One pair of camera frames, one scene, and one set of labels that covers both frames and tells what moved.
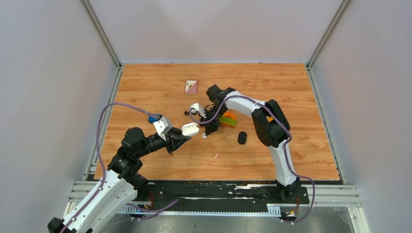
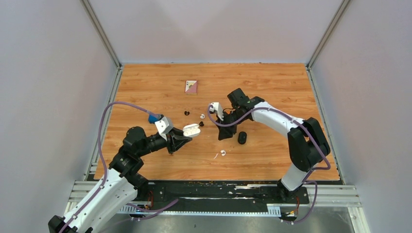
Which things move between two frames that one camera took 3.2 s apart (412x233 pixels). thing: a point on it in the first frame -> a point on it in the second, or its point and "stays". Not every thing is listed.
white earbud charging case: x=190 y=129 stays
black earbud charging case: x=242 y=138 stays
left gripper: x=177 y=141 stays
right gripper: x=211 y=126 -> x=226 y=132
